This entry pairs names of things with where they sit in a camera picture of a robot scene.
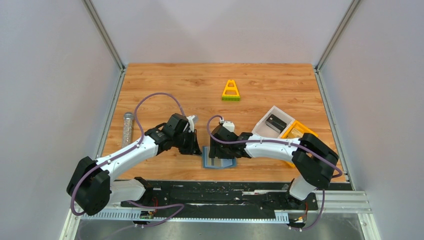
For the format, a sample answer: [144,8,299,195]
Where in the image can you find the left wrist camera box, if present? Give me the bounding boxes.
[186,115,199,133]

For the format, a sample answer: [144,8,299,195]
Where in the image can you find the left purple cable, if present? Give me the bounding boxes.
[70,92,186,217]

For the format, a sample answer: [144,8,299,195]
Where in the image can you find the white plastic bin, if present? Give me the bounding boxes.
[251,105,295,138]

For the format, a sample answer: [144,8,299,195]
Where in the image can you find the yellow plastic bin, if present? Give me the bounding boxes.
[279,119,319,169]

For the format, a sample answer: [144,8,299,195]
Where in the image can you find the black box in bin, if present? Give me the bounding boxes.
[265,114,287,134]

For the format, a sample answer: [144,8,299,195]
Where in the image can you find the tan item in yellow bin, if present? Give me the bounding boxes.
[287,128,305,139]

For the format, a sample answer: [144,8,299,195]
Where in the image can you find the blue card holder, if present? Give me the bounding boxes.
[202,146,237,170]

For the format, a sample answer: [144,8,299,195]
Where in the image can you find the clear glitter tube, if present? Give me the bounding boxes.
[121,112,134,148]

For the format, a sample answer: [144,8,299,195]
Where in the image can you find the yellow green toy block stand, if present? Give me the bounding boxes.
[221,79,241,102]

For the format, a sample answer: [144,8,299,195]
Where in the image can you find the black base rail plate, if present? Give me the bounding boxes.
[137,180,319,219]

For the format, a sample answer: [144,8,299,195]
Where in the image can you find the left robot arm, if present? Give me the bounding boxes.
[66,113,202,216]

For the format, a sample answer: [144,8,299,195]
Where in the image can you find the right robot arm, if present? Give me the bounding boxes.
[208,123,343,201]

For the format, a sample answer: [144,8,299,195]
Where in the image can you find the gold credit card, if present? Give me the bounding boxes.
[210,158,233,168]

